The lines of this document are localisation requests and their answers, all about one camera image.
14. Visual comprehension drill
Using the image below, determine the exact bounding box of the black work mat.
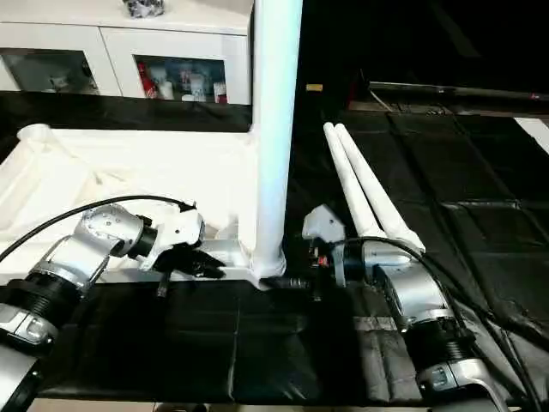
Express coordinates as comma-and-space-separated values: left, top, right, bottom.
0, 90, 549, 404

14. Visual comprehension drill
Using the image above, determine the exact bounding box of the grey crumpled object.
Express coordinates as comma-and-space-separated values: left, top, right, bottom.
124, 0, 165, 19

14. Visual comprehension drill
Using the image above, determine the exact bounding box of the white plastic table top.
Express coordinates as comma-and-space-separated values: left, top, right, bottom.
0, 123, 288, 289

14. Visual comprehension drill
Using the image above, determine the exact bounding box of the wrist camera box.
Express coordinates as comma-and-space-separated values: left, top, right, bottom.
301, 203, 347, 246
149, 208, 206, 272

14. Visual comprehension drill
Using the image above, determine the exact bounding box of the white flat strip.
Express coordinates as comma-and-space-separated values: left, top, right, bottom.
515, 118, 549, 156

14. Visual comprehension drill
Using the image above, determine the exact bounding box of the white glass-door cabinet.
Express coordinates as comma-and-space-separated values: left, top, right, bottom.
0, 0, 254, 106

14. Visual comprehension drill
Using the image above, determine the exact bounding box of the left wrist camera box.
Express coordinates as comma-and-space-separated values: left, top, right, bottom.
149, 208, 206, 272

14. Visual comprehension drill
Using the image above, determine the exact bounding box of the white plastic table leg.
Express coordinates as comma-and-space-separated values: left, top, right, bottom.
335, 123, 426, 255
323, 123, 389, 242
251, 0, 305, 281

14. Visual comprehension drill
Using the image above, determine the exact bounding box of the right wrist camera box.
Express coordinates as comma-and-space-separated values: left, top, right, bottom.
301, 203, 347, 246

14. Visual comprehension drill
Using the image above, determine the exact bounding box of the red bottle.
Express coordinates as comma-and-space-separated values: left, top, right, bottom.
138, 60, 156, 99

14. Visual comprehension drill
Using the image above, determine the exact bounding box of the dark long rail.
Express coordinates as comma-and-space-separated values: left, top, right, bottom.
369, 81, 549, 103

